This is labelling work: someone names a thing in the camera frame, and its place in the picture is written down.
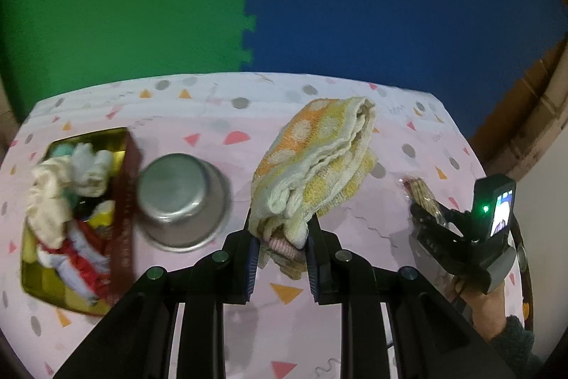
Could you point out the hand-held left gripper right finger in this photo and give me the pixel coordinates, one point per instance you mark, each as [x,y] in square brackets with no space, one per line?
[313,268]

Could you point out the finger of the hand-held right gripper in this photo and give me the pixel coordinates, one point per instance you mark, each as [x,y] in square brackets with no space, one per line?
[424,217]
[457,223]

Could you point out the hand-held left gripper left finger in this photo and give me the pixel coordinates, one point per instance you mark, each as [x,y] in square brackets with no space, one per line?
[252,268]

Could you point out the clear plastic packet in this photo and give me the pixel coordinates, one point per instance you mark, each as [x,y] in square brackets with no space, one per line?
[419,192]

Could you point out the orange dotted towel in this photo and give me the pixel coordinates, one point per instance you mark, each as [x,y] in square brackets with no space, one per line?
[319,157]

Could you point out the red tin box gold interior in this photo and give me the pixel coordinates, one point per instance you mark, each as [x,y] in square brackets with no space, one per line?
[126,210]

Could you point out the yellow soft item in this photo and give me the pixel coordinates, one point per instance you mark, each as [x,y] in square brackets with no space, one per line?
[103,217]

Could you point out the red white patterned cloth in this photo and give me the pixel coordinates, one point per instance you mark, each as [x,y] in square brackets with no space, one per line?
[75,263]

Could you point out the white sock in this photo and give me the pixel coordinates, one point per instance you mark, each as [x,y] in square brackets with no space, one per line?
[93,170]

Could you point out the cream cloth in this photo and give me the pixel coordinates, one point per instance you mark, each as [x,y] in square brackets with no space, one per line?
[49,197]

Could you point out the green fluffy scrunchie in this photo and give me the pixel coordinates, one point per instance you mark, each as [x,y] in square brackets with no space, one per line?
[63,149]

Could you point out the person's right forearm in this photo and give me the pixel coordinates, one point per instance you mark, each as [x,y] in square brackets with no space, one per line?
[514,348]

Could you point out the person's right hand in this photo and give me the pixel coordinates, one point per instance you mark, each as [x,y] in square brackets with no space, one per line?
[486,312]

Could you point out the pink patterned tablecloth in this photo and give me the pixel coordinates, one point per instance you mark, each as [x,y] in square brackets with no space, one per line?
[284,330]

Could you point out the stainless steel bowl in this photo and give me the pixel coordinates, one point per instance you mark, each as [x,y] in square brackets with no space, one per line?
[177,201]

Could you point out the cardboard box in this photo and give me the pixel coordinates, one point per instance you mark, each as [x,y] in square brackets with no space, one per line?
[528,117]

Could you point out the blue foam mat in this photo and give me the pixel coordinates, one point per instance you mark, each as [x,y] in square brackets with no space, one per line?
[399,6]

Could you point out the green foam mat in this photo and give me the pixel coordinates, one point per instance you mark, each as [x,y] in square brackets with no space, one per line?
[120,6]

